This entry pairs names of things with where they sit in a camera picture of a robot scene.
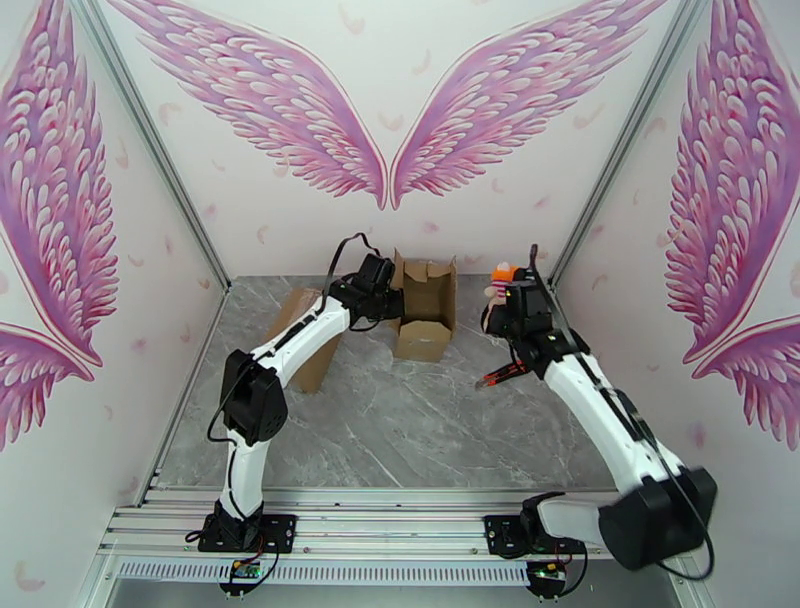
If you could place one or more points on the pink plush toy orange hat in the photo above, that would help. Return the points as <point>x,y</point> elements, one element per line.
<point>502,284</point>

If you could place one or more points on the narrow labelled cardboard box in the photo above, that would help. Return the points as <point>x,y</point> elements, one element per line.
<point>425,340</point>

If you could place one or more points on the wide plain cardboard box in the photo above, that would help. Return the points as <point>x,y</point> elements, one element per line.
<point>315,369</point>

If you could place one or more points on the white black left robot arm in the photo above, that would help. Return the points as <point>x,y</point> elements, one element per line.
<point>300,337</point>

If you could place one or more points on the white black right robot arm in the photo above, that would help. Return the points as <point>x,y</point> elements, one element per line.
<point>600,412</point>

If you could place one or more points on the small green circuit board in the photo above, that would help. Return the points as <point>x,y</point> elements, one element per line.
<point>245,569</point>
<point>549,569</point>

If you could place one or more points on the aluminium corner post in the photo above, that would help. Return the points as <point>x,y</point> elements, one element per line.
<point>629,140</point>
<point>155,140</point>

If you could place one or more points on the aluminium rail base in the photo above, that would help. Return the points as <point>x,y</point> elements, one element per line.
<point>387,524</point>

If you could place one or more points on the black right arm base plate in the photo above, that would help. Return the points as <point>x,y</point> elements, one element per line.
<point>500,534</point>

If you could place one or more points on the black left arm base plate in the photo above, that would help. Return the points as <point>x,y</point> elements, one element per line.
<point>282,532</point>

